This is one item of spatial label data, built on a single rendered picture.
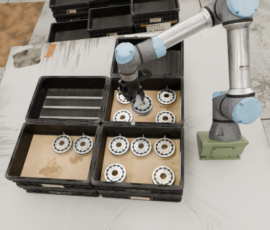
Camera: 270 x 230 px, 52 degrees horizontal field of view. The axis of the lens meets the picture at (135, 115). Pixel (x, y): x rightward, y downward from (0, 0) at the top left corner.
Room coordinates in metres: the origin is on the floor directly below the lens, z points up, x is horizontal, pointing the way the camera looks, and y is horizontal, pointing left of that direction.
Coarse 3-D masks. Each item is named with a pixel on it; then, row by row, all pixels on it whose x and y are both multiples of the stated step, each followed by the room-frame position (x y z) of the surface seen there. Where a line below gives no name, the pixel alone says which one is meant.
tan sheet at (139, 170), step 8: (152, 144) 0.61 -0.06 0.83; (176, 144) 0.58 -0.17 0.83; (152, 152) 0.56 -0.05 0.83; (176, 152) 0.54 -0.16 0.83; (104, 160) 0.57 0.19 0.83; (112, 160) 0.56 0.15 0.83; (120, 160) 0.56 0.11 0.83; (128, 160) 0.55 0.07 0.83; (136, 160) 0.54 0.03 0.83; (144, 160) 0.53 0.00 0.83; (152, 160) 0.52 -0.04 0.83; (160, 160) 0.52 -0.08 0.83; (168, 160) 0.51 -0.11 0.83; (176, 160) 0.50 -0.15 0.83; (104, 168) 0.53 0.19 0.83; (128, 168) 0.51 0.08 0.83; (136, 168) 0.50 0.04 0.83; (144, 168) 0.49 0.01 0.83; (152, 168) 0.48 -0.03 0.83; (176, 168) 0.46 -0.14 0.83; (128, 176) 0.47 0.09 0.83; (136, 176) 0.46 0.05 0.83; (144, 176) 0.45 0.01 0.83; (176, 176) 0.43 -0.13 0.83; (176, 184) 0.39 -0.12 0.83
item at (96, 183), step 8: (168, 128) 0.63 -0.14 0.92; (176, 128) 0.62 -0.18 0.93; (96, 152) 0.57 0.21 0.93; (96, 160) 0.53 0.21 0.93; (96, 184) 0.43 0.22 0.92; (104, 184) 0.42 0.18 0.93; (112, 184) 0.41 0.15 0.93; (120, 184) 0.41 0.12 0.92; (128, 184) 0.40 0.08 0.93; (136, 184) 0.39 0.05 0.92; (144, 184) 0.38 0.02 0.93; (152, 184) 0.38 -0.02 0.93; (160, 184) 0.37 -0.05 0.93
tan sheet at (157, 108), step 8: (152, 96) 0.89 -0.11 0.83; (176, 104) 0.81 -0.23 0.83; (112, 112) 0.84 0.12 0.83; (152, 112) 0.79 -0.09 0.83; (176, 112) 0.76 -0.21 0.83; (112, 120) 0.79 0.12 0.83; (136, 120) 0.76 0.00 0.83; (144, 120) 0.75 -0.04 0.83; (152, 120) 0.74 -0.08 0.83; (176, 120) 0.71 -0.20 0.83
